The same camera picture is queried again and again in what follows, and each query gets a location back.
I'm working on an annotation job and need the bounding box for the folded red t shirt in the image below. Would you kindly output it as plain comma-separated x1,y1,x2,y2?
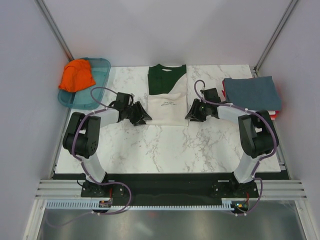
221,86,279,120

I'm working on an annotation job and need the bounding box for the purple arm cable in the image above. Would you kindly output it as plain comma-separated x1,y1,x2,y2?
71,86,132,216
194,79,280,216

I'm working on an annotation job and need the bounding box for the right aluminium frame post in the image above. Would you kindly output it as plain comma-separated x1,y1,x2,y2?
250,0,300,76

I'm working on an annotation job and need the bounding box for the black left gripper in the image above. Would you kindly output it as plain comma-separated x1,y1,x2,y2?
124,101,152,127

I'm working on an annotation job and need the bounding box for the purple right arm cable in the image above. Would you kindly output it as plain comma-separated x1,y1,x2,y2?
194,79,280,216

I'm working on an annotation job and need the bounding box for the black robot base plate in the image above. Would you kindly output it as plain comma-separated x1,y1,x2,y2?
81,173,259,206

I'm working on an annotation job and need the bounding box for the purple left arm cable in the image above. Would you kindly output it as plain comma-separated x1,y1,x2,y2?
71,86,132,216

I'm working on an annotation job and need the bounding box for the folded white t shirt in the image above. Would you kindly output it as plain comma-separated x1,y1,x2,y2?
268,110,277,118

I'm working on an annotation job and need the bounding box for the folded grey-blue t shirt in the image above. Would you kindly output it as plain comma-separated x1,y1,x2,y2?
222,76,282,111

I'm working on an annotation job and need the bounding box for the left aluminium frame post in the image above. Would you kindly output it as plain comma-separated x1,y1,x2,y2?
34,0,74,62

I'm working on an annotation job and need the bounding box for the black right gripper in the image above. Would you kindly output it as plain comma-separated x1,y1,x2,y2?
185,98,210,123

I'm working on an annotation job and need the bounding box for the aluminium frame post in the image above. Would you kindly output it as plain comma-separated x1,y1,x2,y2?
34,0,74,62
250,0,300,76

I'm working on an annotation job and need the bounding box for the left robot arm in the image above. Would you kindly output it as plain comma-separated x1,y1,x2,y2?
62,92,152,197

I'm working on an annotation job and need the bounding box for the teal plastic bin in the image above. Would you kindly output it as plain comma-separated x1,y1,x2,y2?
57,57,111,110

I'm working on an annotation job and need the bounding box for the white and green t shirt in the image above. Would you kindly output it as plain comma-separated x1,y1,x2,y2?
146,64,188,127

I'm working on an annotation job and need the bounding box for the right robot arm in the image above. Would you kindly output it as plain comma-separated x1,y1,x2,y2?
185,88,279,197

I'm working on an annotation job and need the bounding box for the orange crumpled t shirt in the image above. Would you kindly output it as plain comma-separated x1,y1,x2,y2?
58,59,96,93

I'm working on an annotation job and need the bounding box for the white slotted cable duct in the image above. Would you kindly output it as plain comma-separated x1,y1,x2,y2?
45,198,249,211

